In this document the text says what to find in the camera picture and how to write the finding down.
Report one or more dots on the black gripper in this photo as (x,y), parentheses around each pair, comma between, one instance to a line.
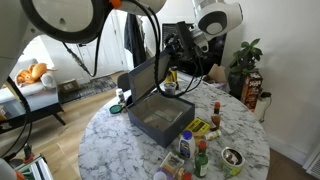
(181,44)

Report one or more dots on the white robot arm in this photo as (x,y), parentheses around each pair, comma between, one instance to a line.
(80,21)

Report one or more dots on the blue cardboard box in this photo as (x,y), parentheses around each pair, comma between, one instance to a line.
(162,119)

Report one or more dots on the orange snack box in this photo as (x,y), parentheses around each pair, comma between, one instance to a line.
(251,90)

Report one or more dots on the green round lid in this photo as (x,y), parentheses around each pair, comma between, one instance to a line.
(115,109)

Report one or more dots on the cardboard box on floor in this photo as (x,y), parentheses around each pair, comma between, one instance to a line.
(68,86)

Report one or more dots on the yellow vitamin bottle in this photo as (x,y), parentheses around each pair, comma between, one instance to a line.
(171,75)

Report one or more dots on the flat screen television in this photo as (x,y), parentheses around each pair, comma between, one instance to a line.
(212,51)

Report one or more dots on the hanging dark jacket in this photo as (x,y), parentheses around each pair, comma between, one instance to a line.
(133,40)

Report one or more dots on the potted green plant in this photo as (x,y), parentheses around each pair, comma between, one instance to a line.
(242,64)

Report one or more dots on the dark grey chair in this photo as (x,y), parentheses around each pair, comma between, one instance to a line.
(123,82)

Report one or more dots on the white pill bottle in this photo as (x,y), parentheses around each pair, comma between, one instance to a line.
(120,95)

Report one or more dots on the hot sauce bottle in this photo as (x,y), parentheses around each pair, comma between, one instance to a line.
(215,117)

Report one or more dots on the yellow labelled packet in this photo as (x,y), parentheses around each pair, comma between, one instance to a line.
(198,126)

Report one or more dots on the patterned floor rug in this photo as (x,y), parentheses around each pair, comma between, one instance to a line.
(93,87)

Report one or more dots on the white bottle purple cap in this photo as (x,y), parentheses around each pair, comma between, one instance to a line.
(187,144)

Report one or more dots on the green glass bottle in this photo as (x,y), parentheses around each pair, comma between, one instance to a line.
(201,161)

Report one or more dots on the open tin can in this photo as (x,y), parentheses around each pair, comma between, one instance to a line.
(232,161)

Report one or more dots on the orange plush toy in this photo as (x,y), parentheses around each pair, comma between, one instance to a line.
(32,74)

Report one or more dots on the grey sofa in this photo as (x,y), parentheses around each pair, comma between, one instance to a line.
(42,97)

